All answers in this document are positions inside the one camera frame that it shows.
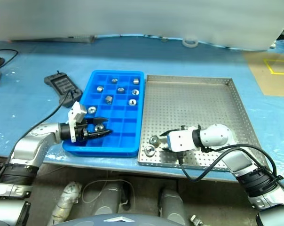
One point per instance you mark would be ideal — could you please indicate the brown cardboard sheet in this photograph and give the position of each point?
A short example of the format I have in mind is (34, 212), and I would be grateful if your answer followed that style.
(273, 87)

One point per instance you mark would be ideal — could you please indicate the white wrapped rounded shape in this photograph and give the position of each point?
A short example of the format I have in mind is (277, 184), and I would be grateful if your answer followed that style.
(66, 202)

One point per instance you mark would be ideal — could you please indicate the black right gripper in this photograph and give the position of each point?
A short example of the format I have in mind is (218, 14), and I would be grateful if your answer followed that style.
(180, 128)

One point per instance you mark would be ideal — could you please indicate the grey robot torso cover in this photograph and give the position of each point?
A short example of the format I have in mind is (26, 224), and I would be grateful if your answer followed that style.
(118, 220)

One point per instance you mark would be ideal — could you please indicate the clear tape roll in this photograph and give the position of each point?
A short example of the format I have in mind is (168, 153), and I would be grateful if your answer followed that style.
(190, 43)

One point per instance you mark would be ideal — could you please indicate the small grey metal part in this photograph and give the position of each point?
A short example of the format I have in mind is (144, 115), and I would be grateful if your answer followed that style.
(164, 39)

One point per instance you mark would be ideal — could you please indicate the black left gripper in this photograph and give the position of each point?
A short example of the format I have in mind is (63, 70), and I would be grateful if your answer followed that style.
(82, 131)

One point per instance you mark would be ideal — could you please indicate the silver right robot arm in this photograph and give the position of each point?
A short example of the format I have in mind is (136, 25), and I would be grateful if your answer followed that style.
(217, 135)

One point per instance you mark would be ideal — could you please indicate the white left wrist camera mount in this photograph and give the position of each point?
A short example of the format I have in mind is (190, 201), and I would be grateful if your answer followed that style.
(78, 112)

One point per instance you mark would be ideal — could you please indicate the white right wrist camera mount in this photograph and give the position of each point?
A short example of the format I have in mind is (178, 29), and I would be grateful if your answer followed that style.
(182, 140)

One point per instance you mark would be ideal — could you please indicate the metal nut near tray edge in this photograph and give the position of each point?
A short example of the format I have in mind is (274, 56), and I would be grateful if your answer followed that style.
(154, 140)

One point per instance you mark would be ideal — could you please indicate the blue compartment tray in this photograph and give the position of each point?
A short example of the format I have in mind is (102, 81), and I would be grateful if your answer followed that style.
(123, 131)

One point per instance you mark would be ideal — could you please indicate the perforated metal tray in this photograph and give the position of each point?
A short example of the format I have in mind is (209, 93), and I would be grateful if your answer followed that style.
(191, 101)

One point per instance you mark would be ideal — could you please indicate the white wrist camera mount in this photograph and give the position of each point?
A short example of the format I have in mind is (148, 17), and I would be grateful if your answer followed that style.
(78, 112)
(182, 140)

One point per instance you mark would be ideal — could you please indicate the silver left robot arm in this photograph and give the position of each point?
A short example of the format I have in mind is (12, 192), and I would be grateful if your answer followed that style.
(38, 136)

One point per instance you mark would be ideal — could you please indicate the black handheld controller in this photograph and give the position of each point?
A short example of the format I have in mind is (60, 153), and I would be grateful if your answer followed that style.
(62, 86)

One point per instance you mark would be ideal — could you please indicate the grey rounded cylinder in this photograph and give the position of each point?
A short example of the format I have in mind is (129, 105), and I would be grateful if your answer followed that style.
(171, 203)
(111, 200)

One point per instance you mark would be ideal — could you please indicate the small metal clamp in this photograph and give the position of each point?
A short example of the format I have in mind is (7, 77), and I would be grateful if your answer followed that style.
(196, 220)

